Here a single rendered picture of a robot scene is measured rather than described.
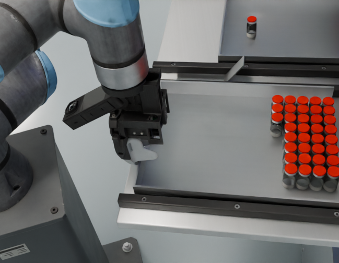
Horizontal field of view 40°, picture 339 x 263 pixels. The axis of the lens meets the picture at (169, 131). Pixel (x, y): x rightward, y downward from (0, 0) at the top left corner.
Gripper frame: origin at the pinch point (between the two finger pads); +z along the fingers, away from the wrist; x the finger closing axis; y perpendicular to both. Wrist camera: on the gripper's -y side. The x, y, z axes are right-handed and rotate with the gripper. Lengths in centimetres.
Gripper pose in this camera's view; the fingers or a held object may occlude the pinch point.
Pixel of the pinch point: (131, 157)
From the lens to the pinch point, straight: 82.6
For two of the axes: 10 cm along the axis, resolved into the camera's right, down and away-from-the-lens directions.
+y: 9.8, 0.5, -1.7
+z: 1.0, 6.5, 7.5
